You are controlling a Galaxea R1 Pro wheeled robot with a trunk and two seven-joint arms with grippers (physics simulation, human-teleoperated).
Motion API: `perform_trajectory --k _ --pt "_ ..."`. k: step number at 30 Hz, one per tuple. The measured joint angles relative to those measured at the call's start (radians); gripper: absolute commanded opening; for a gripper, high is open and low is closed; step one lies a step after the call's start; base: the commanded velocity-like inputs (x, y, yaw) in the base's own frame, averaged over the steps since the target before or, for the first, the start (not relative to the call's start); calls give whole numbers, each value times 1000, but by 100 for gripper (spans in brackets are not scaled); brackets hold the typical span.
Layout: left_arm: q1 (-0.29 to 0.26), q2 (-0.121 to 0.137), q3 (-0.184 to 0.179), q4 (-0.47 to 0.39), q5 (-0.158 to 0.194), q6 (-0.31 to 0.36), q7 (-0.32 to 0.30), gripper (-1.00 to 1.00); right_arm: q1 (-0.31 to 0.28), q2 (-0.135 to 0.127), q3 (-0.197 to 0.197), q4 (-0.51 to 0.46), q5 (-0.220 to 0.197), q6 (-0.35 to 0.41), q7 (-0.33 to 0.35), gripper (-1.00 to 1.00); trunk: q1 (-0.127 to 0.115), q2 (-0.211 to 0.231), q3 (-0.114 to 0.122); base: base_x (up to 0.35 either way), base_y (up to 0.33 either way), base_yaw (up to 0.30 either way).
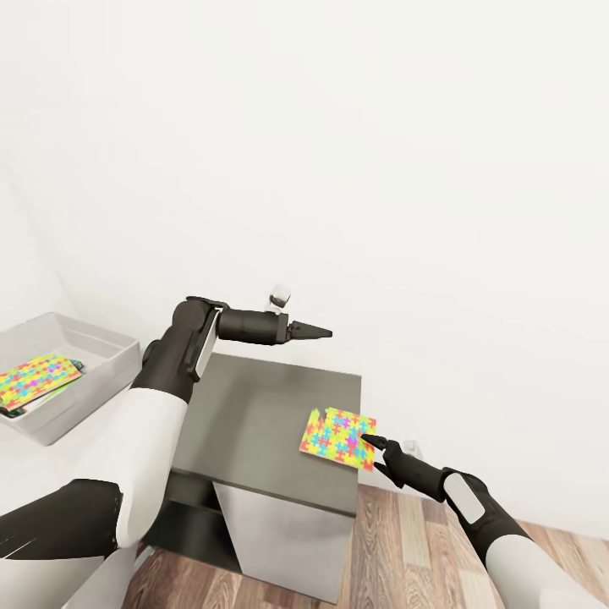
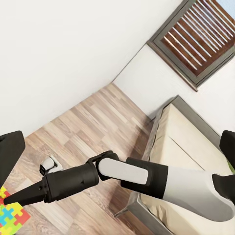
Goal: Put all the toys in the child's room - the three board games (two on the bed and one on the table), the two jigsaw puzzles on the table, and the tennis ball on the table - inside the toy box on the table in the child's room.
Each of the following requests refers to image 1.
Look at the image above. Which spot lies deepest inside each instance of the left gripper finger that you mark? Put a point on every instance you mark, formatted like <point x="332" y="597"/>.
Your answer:
<point x="303" y="331"/>

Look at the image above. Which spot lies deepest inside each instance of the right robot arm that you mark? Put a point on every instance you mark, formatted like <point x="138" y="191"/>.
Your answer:
<point x="524" y="575"/>

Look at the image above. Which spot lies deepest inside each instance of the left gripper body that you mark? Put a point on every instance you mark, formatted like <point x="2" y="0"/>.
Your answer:
<point x="265" y="328"/>

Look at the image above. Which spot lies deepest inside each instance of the board game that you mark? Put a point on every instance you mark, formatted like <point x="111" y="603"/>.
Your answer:
<point x="77" y="364"/>
<point x="36" y="401"/>

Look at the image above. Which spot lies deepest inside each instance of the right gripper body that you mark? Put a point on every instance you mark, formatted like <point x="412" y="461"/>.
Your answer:
<point x="404" y="469"/>

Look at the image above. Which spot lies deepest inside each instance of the jigsaw puzzle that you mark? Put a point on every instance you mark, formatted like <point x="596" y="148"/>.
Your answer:
<point x="337" y="437"/>
<point x="33" y="378"/>

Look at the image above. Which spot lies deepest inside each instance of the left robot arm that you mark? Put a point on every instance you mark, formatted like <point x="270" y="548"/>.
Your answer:
<point x="111" y="497"/>

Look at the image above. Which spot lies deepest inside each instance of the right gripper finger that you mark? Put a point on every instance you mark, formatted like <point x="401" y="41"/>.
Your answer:
<point x="378" y="442"/>
<point x="383" y="468"/>

